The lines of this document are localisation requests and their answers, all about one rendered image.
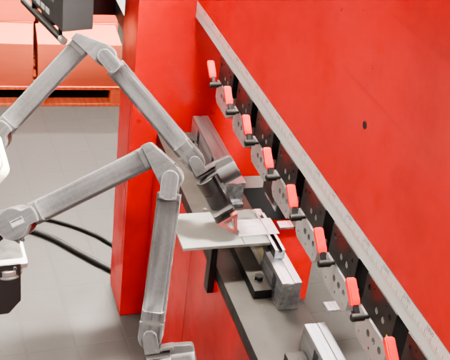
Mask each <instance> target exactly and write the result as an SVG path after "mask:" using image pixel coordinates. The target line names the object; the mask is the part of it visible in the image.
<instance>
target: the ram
mask: <svg viewBox="0 0 450 360"><path fill-rule="evenodd" d="M198 2H199V3H200V5H201V7H202V8H203V9H204V11H205V12H206V13H207V15H208V16H209V18H210V19H211V20H212V22H213V23H214V25H215V26H216V28H217V29H218V30H219V32H220V33H221V35H222V36H223V37H224V39H225V40H226V42H227V43H228V45H229V46H230V47H231V49H232V50H233V51H234V53H235V54H236V55H237V57H238V58H239V60H240V61H241V63H242V64H243V65H244V67H245V68H246V70H247V71H248V72H249V74H250V75H251V77H252V78H253V80H254V81H255V82H256V84H257V85H258V86H259V88H260V89H261V90H262V92H263V93H264V95H265V96H266V98H267V99H268V100H269V102H270V103H271V105H272V106H273V107H274V109H275V110H276V112H277V113H278V115H279V116H280V117H281V119H282V120H283V122H284V123H285V124H286V126H287V127H288V128H289V130H290V132H291V133H292V134H293V135H294V137H295V138H296V140H297V141H298V142H299V144H300V145H301V147H302V148H303V150H304V151H305V152H306V154H307V155H308V157H309V158H310V159H311V161H312V162H313V163H314V165H315V167H316V168H317V169H318V170H319V172H320V174H321V175H322V176H323V178H324V179H325V180H326V182H327V184H328V185H329V186H330V187H331V189H332V190H333V192H334V193H335V194H336V196H337V197H338V199H339V200H340V202H341V203H342V204H343V205H344V207H345V209H346V210H347V211H348V213H349V214H350V215H351V217H352V219H353V220H354V221H355V222H356V224H357V225H358V227H359V228H360V229H361V231H362V232H363V234H364V235H365V237H366V238H367V239H368V241H369V242H370V244H371V245H372V246H373V248H374V249H375V251H376V252H377V254H378V255H379V256H380V257H381V259H382V261H383V262H384V263H385V264H386V266H387V267H388V269H389V271H390V272H391V273H392V274H393V276H394V277H395V279H396V280H397V281H398V283H399V284H400V286H401V287H402V289H403V290H404V291H405V292H406V294H407V296H408V297H409V298H410V299H411V301H412V302H413V304H414V306H415V307H416V308H417V309H418V311H419V313H420V314H421V315H422V316H423V318H424V319H425V321H426V322H427V324H428V325H429V326H430V328H431V329H432V331H433V332H434V333H435V334H436V336H437V338H438V339H439V341H440V342H441V343H442V344H443V346H444V348H445V349H446V350H447V351H448V353H449V354H450V0H198ZM196 18H197V19H198V20H199V22H200V24H201V25H202V26H203V28H204V30H205V31H206V33H207V34H208V35H209V37H210V38H211V40H212V41H213V43H214V44H215V46H216V47H217V49H218V50H219V52H220V53H221V55H222V56H223V57H224V59H225V60H226V62H227V64H228V65H229V66H230V68H231V70H232V71H233V72H234V73H235V75H236V77H237V78H238V80H239V81H240V82H241V84H242V86H243V87H244V88H245V90H246V91H247V93H248V94H249V96H250V97H251V99H252V100H253V102H254V103H255V104H256V106H257V108H258V109H259V111H260V112H261V113H262V115H263V116H264V118H265V119H266V121H267V122H268V124H269V126H270V127H271V128H272V129H273V131H274V133H275V134H276V135H277V137H278V138H279V140H280V142H281V143H282V144H283V146H284V147H285V149H286V150H287V151H288V153H289V155H290V156H291V158H292V159H293V160H294V162H295V164H296V165H297V166H298V168H299V169H300V171H301V172H302V174H303V175H304V177H305V178H306V180H307V181H308V183H309V184H310V185H311V187H312V189H313V190H314V191H315V193H316V195H317V196H318V197H319V199H320V200H321V202H322V204H323V205H324V206H325V207H326V209H327V211H328V212H329V213H330V215H331V217H332V218H333V220H334V221H335V222H336V224H337V225H338V227H339V228H340V229H341V231H342V233H343V234H344V236H345V237H346V239H347V240H348V241H349V243H350V244H351V246H352V247H353V249H354V251H355V252H356V253H357V255H358V256H359V258H360V259H361V260H362V262H363V263H364V265H365V267H366V268H367V269H368V271H369V273H370V274H371V275H372V277H373V278H374V280H375V281H376V283H377V284H378V285H379V287H380V289H381V290H382V291H383V293H384V295H385V296H386V297H387V299H388V300H389V302H390V303H391V305H392V306H393V308H394V309H395V311H396V312H397V314H398V315H399V316H400V318H401V320H402V321H403V322H404V324H405V325H406V327H407V329H408V330H409V331H410V333H411V334H412V336H413V337H414V338H415V340H416V342H417V343H418V345H419V346H420V347H421V349H422V351H423V352H424V353H425V354H426V356H427V358H428V359H429V360H440V359H439V358H438V356H437V355H436V353H435V352H434V350H433V349H432V348H431V346H430V345H429V343H428V342H427V340H426V339H425V338H424V336H423V334H422V333H421V332H420V331H419V329H418V327H417V326H416V324H415V323H414V322H413V320H412V319H411V317H410V316H409V315H408V313H407V312H406V310H405V308H404V307H403V306H402V305H401V303H400V301H399V300H398V299H397V297H396V296H395V294H394V293H393V291H392V290H391V289H390V287H389V285H388V284H387V283H386V282H385V280H384V278H383V277H382V275H381V274H380V273H379V271H378V270H377V268H376V267H375V266H374V264H373V263H372V261H371V259H370V258H369V257H368V256H367V254H366V252H365V251H364V250H363V249H362V247H361V245H360V244H359V242H358V241H357V240H356V238H355V237H354V235H353V234H352V232H351V231H350V230H349V228H348V226H347V225H346V224H345V223H344V221H343V219H342V218H341V217H340V215H339V214H338V212H337V211H336V209H335V208H334V207H333V205H332V204H331V202H330V201H329V199H328V198H327V197H326V195H325V193H324V192H323V191H322V189H321V188H320V186H319V185H318V184H317V182H316V181H315V179H314V178H313V176H312V175H311V173H310V172H309V170H308V169H307V168H306V166H305V165H304V163H303V162H302V160H301V159H300V158H299V156H298V155H297V153H296V152H295V151H294V149H293V147H292V146H291V144H290V143H289V142H288V140H287V139H286V137H285V136H284V135H283V133H282V132H281V130H280V129H279V127H278V126H277V125H276V123H275V121H274V120H273V119H272V117H271V116H270V114H269V113H268V111H267V110H266V109H265V107H264V105H263V104H262V103H261V102H260V100H259V98H258V97H257V95H256V94H255V93H254V91H253V90H252V88H251V87H250V86H249V84H248V83H247V81H246V79H245V78H244V77H243V76H242V74H241V72H240V71H239V70H238V69H237V67H236V65H235V64H234V62H233V61H232V60H231V58H230V57H229V55H228V54H227V53H226V51H225V50H224V48H223V46H222V45H221V44H220V43H219V41H218V39H217V38H216V37H215V36H214V34H213V32H212V31H211V29H210V28H209V27H208V25H207V24H206V22H205V21H204V19H203V18H202V17H201V15H200V13H199V12H198V11H197V10H196Z"/></svg>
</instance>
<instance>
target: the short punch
mask: <svg viewBox="0 0 450 360"><path fill-rule="evenodd" d="M271 186H272V182H271V181H264V184H263V189H264V191H265V195H266V197H267V199H268V200H269V202H270V204H271V205H272V207H273V209H274V211H276V206H278V205H277V203H276V202H275V200H274V198H273V196H272V190H271Z"/></svg>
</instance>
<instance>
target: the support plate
mask: <svg viewBox="0 0 450 360"><path fill-rule="evenodd" d="M237 213H238V220H244V219H257V217H256V215H255V213H254V212H253V210H241V211H237ZM224 223H225V224H226V225H227V226H229V227H231V228H233V226H232V225H231V222H230V223H226V222H224ZM176 235H177V237H178V240H179V243H180V244H181V247H182V250H183V251H193V250H204V249H224V248H234V247H245V246H264V245H270V243H271V242H270V241H269V239H268V237H267V235H257V236H243V237H242V238H243V240H244V242H245V244H244V243H243V241H242V239H241V237H240V236H237V234H236V232H235V233H232V232H230V231H228V230H227V229H225V228H222V227H220V226H218V225H217V224H216V222H215V220H214V218H213V216H212V215H211V212H204V213H191V214H179V217H178V223H177V229H176Z"/></svg>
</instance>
